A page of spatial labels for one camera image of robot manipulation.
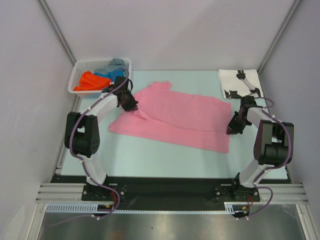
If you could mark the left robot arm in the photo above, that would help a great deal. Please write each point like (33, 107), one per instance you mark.
(82, 134)

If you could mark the blue t shirt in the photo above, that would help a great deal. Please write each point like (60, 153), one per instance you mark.
(111, 74)

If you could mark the orange t shirt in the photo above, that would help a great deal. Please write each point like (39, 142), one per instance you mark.
(91, 82)

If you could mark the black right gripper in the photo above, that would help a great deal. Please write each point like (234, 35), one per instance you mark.
(232, 128)

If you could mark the left slotted cable duct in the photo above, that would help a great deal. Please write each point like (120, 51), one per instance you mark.
(80, 208)

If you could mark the folded white printed t shirt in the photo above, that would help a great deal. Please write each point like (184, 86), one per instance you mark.
(235, 84)

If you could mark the white perforated plastic basket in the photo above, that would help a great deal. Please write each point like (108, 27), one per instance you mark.
(82, 66)

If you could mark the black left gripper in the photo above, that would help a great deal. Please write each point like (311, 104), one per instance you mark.
(132, 104)

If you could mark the aluminium frame rail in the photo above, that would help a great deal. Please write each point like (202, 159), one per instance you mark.
(60, 193)

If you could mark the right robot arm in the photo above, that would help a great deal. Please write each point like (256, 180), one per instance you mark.
(272, 149)

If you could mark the pink t shirt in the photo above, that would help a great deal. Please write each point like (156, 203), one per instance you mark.
(189, 120)

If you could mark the grey t shirt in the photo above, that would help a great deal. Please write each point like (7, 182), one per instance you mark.
(113, 65)

